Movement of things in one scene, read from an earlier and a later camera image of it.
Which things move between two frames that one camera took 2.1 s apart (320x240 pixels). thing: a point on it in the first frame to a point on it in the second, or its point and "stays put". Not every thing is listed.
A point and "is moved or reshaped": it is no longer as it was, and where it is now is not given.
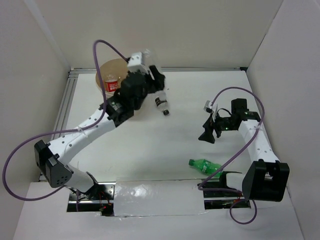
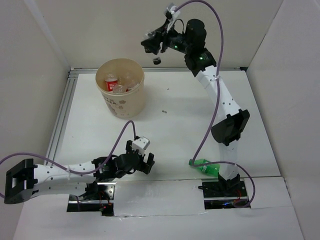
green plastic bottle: (206, 167) stays put
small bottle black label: (161, 101) to (157, 58)
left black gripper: (160, 78) to (144, 166)
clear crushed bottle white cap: (148, 59) is moved or reshaped
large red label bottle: (111, 84) stays put
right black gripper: (209, 125) to (151, 45)
